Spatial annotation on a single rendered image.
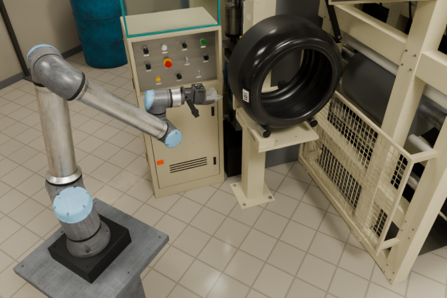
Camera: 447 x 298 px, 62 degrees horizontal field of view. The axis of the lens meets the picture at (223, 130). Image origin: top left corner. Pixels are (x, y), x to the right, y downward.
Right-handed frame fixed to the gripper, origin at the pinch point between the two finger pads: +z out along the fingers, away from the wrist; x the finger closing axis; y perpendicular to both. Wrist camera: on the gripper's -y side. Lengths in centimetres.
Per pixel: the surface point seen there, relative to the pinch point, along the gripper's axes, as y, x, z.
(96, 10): -45, 285, -47
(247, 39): 27.5, 6.6, 13.4
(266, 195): -104, 25, 56
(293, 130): -25, 0, 48
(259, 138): -22.0, -8.1, 21.8
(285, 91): -7.9, 15.1, 46.0
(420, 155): -3, -58, 76
